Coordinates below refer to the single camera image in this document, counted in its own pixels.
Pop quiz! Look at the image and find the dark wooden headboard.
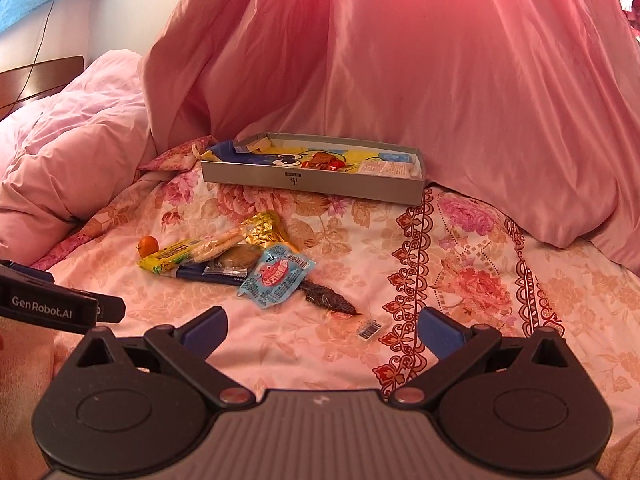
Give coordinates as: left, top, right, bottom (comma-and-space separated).
0, 55, 85, 122

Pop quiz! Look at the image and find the pale yellow wrapper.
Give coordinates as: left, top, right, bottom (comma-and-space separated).
192, 142, 222, 164

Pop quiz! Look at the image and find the pink pillow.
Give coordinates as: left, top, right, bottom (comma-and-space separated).
0, 50, 157, 272

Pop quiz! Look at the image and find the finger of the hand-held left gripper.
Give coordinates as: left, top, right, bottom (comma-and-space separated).
95, 296, 126, 322
0, 259, 57, 287

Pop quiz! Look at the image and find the gold foil snack packet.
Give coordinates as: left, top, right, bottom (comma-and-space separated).
239, 211, 301, 254

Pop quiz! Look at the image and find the dark blue snack packet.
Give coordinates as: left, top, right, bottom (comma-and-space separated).
172, 260, 251, 286

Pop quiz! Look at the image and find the yellow green snack bar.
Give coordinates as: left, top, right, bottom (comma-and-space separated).
138, 239, 202, 275

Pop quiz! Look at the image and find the salmon pink cloth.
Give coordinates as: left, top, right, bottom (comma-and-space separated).
139, 0, 640, 277

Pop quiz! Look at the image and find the light blue pig packet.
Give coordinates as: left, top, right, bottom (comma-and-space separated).
236, 242, 317, 311

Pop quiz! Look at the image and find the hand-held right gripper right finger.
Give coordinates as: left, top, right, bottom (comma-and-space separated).
389, 307, 572, 409

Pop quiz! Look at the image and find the red snack packet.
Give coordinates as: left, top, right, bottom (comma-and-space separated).
301, 152, 349, 172

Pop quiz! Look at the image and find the dark brown jerky packet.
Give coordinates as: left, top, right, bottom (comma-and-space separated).
297, 280, 359, 317

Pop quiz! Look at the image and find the clear rice cracker packet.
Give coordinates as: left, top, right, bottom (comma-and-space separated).
187, 225, 252, 264

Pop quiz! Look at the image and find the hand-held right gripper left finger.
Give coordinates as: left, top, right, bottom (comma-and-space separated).
74, 306, 252, 409

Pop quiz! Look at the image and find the thin black cable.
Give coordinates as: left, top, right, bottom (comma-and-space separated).
0, 7, 54, 117

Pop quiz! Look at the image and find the grey cardboard box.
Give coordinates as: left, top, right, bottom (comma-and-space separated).
201, 132, 427, 206

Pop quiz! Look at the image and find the yellow blue cartoon packet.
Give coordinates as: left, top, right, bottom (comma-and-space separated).
207, 140, 382, 174

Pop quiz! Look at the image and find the white blue snack packet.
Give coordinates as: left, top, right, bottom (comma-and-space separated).
357, 152, 419, 179

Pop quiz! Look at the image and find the peach fleece cloth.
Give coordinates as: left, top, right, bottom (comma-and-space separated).
0, 317, 67, 480

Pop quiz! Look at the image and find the floral bed sheet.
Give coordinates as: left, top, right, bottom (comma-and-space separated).
30, 135, 640, 480

